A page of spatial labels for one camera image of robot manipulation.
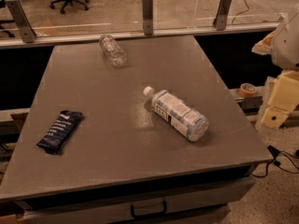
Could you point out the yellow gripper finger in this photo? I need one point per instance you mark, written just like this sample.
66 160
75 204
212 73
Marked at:
264 46
283 99

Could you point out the blue label plastic bottle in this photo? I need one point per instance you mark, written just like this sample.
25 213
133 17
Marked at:
185 119

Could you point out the metal rail beam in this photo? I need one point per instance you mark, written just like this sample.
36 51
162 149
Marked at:
44 41

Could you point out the orange tape roll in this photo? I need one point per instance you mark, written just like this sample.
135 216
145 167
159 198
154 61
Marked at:
247 90

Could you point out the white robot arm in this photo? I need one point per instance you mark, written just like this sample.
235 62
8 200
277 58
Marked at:
283 47

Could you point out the grey drawer front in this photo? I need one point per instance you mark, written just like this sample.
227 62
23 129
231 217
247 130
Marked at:
204 204

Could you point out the left metal bracket post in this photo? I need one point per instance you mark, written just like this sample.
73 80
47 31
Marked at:
26 31

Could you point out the clear empty plastic bottle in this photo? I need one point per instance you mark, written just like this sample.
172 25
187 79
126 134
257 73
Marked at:
112 50

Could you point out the dark blue snack packet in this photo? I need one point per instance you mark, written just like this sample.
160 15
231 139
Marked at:
59 131

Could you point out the right metal bracket post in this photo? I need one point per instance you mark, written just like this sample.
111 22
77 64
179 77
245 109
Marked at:
220 20

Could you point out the middle metal bracket post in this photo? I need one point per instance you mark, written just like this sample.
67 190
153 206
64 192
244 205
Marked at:
147 12

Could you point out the metal bracket post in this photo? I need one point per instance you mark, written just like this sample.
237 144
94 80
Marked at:
220 20
147 12
26 31

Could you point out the black drawer handle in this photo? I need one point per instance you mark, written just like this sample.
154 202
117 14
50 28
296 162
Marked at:
148 211

